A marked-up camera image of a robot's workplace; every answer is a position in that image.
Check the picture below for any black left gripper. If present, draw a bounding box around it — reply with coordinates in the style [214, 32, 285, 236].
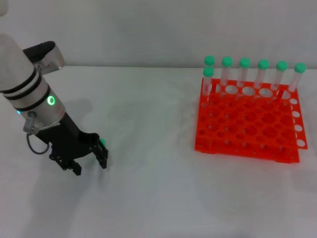
[34, 112, 109, 177]

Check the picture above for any orange test tube rack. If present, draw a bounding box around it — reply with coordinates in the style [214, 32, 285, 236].
[194, 77, 309, 164]

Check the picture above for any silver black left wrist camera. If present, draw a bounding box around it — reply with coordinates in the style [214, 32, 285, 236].
[22, 41, 65, 75]

